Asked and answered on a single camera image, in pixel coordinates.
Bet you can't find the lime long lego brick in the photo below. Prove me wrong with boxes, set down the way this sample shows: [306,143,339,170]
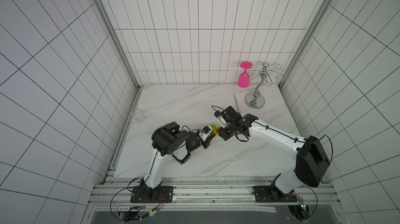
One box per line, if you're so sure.
[210,124,218,135]

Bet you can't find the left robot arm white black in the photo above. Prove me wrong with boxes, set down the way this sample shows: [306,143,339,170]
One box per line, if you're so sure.
[129,122,218,203]

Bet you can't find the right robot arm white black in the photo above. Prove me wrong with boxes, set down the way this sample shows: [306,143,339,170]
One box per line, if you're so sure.
[213,106,332,203]

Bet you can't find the silver fork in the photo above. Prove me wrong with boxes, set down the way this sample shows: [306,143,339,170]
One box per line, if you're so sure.
[234,94,240,114]

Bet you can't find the chrome glass holder stand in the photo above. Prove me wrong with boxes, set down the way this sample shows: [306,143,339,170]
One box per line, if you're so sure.
[244,61,284,109]

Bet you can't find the pink wine glass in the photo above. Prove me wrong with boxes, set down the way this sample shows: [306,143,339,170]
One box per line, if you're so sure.
[237,61,253,88]

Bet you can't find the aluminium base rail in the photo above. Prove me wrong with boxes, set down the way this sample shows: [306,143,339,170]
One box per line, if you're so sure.
[88,177,340,206]

